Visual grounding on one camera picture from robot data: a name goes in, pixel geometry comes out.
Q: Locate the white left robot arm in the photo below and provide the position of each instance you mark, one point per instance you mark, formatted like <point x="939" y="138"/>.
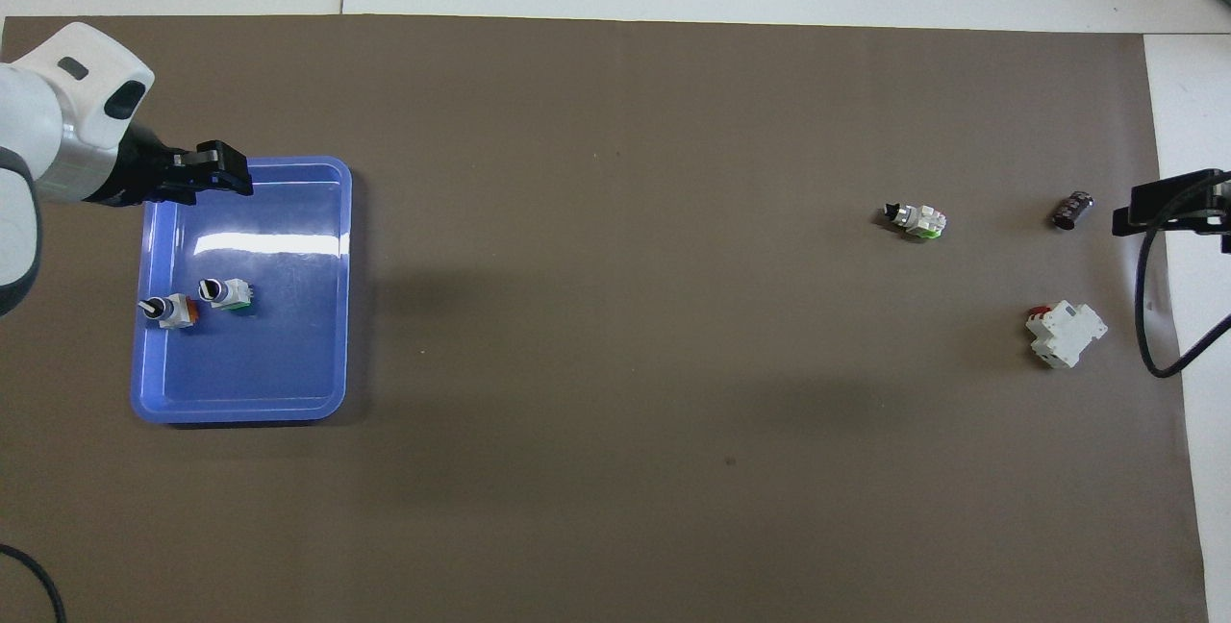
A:
<point x="48" y="113"/>

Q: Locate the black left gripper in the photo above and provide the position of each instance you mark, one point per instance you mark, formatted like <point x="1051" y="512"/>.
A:
<point x="159" y="176"/>

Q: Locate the blue plastic tray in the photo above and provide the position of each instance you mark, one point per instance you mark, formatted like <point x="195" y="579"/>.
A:
<point x="279" y="363"/>

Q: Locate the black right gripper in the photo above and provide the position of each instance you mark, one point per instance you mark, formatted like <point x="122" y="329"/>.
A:
<point x="1224" y="219"/>

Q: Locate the orange-base selector switch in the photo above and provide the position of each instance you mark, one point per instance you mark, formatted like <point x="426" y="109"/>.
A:
<point x="178" y="311"/>

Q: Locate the brown paper table mat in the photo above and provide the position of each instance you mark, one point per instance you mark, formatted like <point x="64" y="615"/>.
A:
<point x="615" y="363"/>

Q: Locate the green-capped push button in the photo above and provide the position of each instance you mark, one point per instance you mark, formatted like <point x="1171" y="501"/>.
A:
<point x="231" y="294"/>

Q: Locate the small black electronic component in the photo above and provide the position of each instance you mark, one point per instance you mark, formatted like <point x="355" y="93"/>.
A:
<point x="1072" y="210"/>

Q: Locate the white circuit breaker red lever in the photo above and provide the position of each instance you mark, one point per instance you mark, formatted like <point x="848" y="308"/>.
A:
<point x="1067" y="333"/>

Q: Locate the white black-knob selector switch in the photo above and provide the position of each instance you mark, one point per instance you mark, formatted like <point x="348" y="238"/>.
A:
<point x="925" y="219"/>

